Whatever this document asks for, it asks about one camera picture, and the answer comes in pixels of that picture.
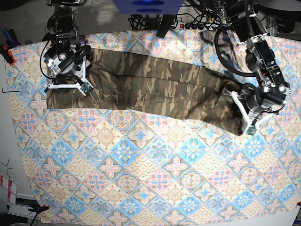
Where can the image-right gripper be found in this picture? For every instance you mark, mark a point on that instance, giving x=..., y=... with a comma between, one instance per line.
x=253, y=113

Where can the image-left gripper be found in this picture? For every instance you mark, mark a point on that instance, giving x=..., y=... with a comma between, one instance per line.
x=76, y=78

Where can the camouflage T-shirt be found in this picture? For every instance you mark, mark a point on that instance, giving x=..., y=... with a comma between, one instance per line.
x=148, y=84

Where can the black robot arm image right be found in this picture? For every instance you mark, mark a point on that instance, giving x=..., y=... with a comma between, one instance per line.
x=238, y=17

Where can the black hex key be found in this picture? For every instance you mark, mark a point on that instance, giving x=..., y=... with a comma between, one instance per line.
x=9, y=91

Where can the blue red clamp upper left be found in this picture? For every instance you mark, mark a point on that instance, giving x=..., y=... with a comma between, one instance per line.
x=11, y=42

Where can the patterned tile tablecloth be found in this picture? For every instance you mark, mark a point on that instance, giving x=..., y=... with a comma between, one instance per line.
x=102, y=167

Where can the white power strip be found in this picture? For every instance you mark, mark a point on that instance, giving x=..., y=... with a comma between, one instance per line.
x=194, y=26

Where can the red white label card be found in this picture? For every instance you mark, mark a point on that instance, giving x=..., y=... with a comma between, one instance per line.
x=8, y=190

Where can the blue clamp lower left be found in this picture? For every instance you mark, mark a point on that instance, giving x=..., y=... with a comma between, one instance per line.
x=38, y=209

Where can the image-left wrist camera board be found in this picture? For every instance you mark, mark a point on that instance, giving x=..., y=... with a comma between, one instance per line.
x=85, y=88

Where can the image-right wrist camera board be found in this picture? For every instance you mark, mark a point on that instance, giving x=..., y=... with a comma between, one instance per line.
x=251, y=130

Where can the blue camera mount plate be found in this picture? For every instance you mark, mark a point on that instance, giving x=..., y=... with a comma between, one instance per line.
x=169, y=7

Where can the black camera support post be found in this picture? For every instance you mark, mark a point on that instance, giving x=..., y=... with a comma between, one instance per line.
x=165, y=25

